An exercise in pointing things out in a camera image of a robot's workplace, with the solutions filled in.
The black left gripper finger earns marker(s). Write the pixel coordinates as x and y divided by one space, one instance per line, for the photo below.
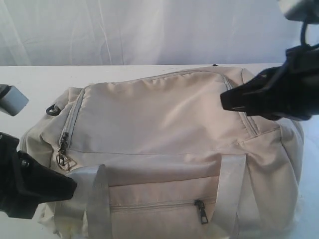
42 183

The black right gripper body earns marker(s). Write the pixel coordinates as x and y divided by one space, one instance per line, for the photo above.
301 87

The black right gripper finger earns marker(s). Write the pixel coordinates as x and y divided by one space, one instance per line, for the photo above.
270 114
265 92

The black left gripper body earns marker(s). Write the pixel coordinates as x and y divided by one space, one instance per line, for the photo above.
15 199

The metal ring zipper pull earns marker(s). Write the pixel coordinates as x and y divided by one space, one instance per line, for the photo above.
62 160

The beige duffel bag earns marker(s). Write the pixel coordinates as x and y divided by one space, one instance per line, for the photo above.
159 158

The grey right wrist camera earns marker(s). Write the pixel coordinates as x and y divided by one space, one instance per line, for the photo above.
300 10

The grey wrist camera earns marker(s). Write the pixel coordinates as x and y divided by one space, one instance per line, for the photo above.
12 100
300 10

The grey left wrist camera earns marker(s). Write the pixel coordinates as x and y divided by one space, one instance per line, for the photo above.
12 100

